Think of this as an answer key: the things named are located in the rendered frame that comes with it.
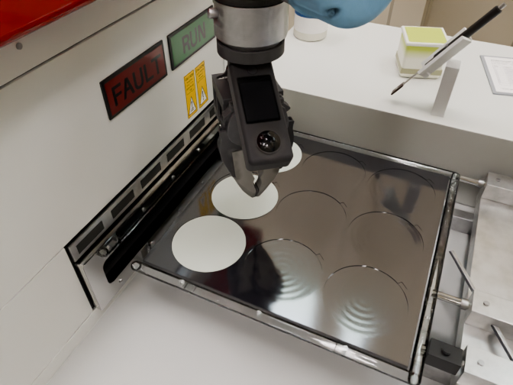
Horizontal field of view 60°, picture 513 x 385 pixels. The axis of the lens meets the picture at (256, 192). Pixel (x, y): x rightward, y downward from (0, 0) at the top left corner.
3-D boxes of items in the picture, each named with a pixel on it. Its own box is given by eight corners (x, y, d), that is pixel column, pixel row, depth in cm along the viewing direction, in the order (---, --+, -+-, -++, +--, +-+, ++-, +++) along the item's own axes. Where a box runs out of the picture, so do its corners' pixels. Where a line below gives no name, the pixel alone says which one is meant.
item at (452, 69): (406, 111, 72) (427, 30, 63) (411, 99, 75) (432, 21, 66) (445, 120, 70) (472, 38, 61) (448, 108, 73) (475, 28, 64)
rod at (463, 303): (429, 300, 55) (432, 293, 54) (430, 291, 56) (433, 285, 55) (468, 314, 53) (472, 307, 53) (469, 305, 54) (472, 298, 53)
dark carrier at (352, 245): (143, 263, 58) (142, 260, 58) (253, 127, 81) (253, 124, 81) (406, 369, 48) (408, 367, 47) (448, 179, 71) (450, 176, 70)
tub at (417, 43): (398, 78, 80) (406, 42, 75) (393, 59, 86) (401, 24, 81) (440, 80, 79) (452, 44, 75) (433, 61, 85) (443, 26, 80)
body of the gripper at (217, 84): (269, 107, 58) (271, 15, 50) (291, 145, 52) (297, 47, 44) (212, 116, 57) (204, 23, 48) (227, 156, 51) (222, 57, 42)
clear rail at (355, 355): (129, 271, 58) (127, 264, 57) (136, 263, 59) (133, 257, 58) (417, 391, 46) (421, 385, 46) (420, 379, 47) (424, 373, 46)
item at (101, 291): (91, 307, 59) (72, 262, 52) (239, 132, 88) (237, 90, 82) (102, 312, 58) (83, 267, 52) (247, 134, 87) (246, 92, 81)
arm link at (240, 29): (300, 4, 41) (214, 13, 39) (297, 50, 44) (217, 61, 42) (275, -22, 46) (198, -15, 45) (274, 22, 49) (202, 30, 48)
